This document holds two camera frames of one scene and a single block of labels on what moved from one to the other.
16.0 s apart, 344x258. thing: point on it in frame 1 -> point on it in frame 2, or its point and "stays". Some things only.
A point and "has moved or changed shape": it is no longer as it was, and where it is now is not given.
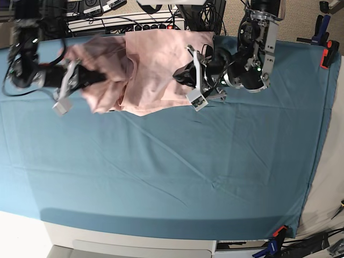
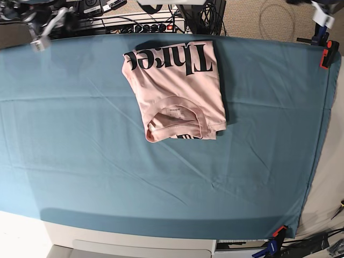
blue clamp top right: x=321 y=34 stays
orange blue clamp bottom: x=274 y=244 stays
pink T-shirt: x=139 y=66 has moved or changed shape
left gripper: x=67 y=78 -> x=65 y=19
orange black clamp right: x=329 y=54 stays
